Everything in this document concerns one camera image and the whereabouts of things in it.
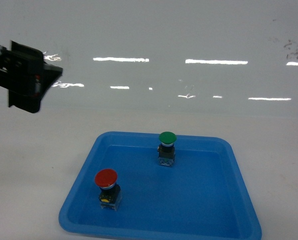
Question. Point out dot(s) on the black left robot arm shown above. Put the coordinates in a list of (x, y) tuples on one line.
[(5, 81)]

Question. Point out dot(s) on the green mushroom push button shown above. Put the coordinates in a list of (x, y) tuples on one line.
[(166, 149)]

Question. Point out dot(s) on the red mushroom push button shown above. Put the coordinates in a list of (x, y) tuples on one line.
[(110, 192)]

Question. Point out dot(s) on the white whiteboard panel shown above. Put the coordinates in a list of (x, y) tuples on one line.
[(205, 57)]

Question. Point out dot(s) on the blue plastic tray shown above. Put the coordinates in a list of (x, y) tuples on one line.
[(201, 197)]

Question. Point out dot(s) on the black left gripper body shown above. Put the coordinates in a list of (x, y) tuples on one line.
[(31, 77)]

